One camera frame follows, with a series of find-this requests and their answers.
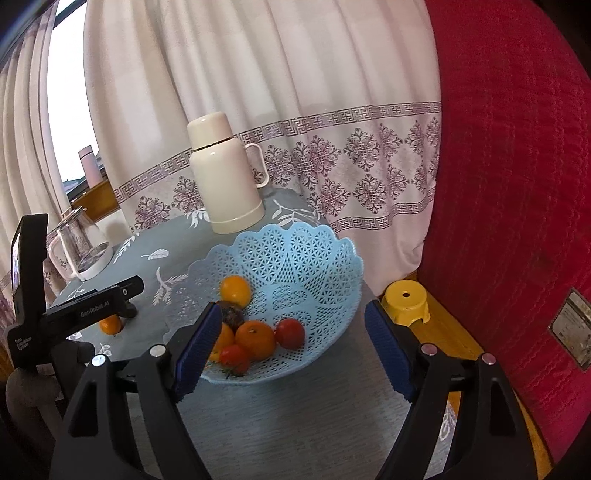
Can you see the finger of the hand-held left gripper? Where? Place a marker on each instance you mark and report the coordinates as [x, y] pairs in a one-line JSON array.
[[128, 311], [129, 288]]

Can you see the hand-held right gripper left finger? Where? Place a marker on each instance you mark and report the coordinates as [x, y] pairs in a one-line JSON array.
[[201, 350]]

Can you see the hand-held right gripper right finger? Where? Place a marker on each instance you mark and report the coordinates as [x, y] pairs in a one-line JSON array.
[[388, 350]]

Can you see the orange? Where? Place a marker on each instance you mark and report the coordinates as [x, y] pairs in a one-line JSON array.
[[255, 340], [235, 290], [224, 339], [110, 325]]

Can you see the red tomato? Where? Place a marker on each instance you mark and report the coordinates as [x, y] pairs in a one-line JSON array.
[[234, 357], [291, 333]]

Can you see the dark purple passion fruit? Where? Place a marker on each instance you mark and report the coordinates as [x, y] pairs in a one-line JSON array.
[[233, 316]]

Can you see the blue plastic lattice basket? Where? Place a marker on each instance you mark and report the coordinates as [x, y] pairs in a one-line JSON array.
[[300, 258]]

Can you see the person's left hand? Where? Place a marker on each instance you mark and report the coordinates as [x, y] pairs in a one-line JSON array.
[[32, 392]]

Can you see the yellow plastic stool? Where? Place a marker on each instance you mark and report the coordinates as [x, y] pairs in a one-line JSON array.
[[411, 304]]

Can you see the glass kettle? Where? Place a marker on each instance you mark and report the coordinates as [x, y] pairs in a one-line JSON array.
[[78, 244]]

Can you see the wooden windowsill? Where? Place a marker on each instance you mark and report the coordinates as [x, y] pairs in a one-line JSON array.
[[104, 198]]

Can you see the pink bottle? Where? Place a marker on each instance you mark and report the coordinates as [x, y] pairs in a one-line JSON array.
[[88, 166]]

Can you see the white patterned curtain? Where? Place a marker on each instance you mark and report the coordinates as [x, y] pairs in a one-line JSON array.
[[277, 69], [23, 138]]

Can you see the cream thermos flask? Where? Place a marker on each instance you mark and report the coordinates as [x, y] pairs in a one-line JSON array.
[[226, 184]]

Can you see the rectangular grey label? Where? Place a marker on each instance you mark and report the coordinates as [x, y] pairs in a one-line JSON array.
[[572, 327]]

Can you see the window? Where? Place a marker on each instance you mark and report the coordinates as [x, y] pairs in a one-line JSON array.
[[69, 92]]

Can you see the red quilted blanket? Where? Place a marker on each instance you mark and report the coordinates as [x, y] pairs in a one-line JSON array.
[[508, 161]]

